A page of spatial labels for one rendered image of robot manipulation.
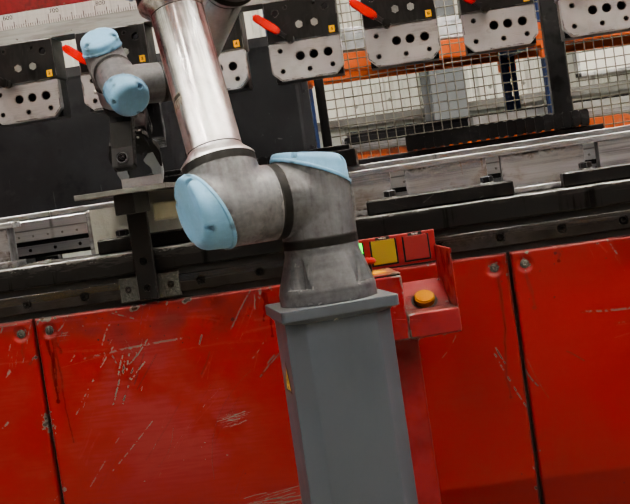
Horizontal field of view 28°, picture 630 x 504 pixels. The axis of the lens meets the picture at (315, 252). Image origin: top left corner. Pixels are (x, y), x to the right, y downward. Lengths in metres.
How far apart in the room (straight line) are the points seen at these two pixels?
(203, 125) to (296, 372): 0.39
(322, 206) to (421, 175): 0.76
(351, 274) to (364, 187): 0.75
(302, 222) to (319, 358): 0.20
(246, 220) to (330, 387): 0.28
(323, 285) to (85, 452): 0.93
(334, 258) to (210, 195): 0.21
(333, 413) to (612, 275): 0.84
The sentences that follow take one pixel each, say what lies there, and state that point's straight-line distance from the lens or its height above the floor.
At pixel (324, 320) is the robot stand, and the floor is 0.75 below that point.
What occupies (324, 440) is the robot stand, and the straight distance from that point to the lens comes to 1.88.
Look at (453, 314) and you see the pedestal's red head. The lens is 2.23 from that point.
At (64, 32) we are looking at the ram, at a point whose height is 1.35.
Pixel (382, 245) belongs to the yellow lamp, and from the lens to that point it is 2.35.
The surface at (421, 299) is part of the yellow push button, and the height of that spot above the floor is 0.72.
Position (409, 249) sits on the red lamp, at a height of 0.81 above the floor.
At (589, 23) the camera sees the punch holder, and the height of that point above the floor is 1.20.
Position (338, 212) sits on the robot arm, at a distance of 1.89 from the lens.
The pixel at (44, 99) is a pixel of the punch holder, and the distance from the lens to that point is 2.71.
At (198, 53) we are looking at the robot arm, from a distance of 1.93.
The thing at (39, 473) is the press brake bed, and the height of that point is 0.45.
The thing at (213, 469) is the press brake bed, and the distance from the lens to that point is 2.60.
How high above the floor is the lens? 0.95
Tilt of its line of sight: 3 degrees down
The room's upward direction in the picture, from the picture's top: 8 degrees counter-clockwise
